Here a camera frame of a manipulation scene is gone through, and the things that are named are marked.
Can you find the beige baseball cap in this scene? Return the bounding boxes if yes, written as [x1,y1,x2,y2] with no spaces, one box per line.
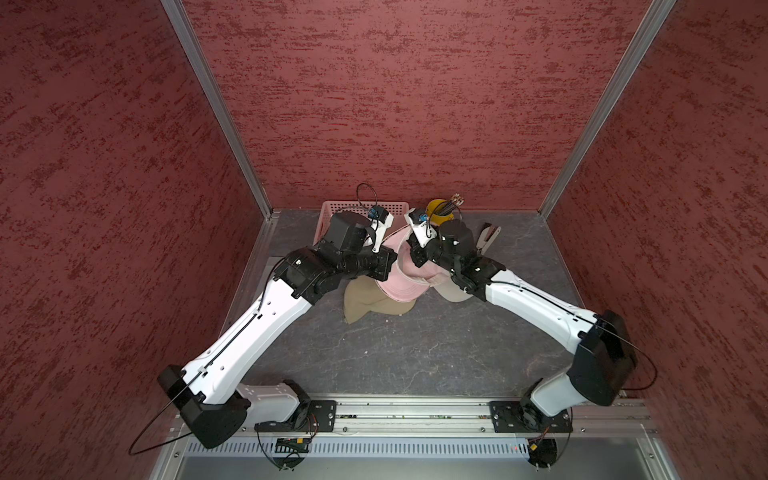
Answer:
[343,276,416,324]

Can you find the pink cloth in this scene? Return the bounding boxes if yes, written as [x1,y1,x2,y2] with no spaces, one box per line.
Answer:
[377,227,450,303]

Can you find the white Colorado baseball cap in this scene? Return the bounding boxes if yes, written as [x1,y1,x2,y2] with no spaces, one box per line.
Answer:
[429,272,472,303]

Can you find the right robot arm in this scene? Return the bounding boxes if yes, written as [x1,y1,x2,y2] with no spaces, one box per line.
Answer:
[406,209,637,424]

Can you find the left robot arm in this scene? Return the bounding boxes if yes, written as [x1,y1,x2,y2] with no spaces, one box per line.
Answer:
[158,206,397,449]

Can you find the beige stapler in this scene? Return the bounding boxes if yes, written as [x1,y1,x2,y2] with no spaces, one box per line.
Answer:
[476,223,501,255]

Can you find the yellow pencil cup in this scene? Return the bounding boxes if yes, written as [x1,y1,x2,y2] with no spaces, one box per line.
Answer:
[426,199,454,226]

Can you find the pink plastic basket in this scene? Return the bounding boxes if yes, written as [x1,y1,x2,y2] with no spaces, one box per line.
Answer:
[312,200,410,244]

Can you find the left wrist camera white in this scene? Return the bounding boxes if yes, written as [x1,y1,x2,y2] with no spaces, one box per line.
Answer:
[368,205,394,254]

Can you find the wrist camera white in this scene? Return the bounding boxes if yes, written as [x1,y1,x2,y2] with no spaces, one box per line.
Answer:
[368,205,394,254]
[405,208,438,249]

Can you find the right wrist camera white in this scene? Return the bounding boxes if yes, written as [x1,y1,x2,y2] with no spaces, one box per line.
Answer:
[405,208,438,249]

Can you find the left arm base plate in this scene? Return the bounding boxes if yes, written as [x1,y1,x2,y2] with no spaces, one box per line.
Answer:
[255,400,338,435]

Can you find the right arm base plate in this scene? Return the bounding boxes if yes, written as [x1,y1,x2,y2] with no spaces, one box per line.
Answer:
[488,401,573,435]

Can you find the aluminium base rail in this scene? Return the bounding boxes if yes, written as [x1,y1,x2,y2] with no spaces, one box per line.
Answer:
[315,394,660,439]

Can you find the right corner aluminium post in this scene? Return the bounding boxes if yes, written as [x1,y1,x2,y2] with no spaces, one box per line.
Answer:
[538,0,676,219]

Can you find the corner aluminium post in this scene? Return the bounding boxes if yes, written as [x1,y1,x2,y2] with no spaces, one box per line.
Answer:
[161,0,273,220]
[538,0,676,219]

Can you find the left corner aluminium post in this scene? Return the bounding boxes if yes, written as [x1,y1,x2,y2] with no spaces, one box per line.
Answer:
[161,0,273,220]

